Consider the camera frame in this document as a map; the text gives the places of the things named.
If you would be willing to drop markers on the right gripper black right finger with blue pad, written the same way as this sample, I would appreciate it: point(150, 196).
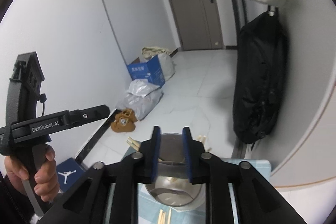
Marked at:
point(235, 193)

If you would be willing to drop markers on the person left hand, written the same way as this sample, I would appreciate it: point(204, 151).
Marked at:
point(47, 186)

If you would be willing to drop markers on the brown shoes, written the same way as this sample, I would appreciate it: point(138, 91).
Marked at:
point(124, 121)

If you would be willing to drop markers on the grey plastic parcel bags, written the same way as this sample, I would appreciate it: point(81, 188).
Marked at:
point(141, 97)

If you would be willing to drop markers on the brown door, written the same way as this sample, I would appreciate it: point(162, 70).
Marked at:
point(198, 24)

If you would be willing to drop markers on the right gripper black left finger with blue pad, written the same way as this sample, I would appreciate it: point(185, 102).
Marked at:
point(109, 193)

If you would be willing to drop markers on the teal white checkered tablecloth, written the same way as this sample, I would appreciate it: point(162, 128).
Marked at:
point(188, 204)

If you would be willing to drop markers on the black hanging jacket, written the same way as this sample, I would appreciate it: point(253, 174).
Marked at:
point(260, 77)

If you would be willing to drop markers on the white grey utensil holder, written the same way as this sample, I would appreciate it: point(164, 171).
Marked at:
point(166, 191)

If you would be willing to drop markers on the blue cardboard box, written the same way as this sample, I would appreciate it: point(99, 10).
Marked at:
point(150, 71)

